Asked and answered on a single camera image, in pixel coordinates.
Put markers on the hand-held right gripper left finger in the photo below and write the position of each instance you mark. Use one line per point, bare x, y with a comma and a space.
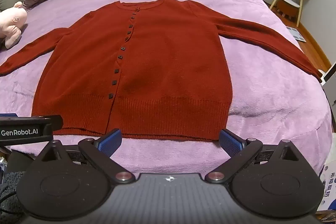
110, 142

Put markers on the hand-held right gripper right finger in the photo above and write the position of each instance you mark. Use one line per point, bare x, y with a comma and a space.
231, 143

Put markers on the red knit cardigan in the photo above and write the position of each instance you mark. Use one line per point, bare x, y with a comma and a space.
170, 69

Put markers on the dark fuzzy cloth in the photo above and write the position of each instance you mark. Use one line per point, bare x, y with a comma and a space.
10, 187

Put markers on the bed with purple sheet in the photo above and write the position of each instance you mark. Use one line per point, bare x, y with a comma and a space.
262, 87

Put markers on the printed cardboard box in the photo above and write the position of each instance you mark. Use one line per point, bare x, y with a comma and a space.
328, 187

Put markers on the pink plush toy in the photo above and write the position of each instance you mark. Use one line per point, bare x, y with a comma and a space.
13, 22

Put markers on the round wooden stool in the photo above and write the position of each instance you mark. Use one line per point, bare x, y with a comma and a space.
287, 6

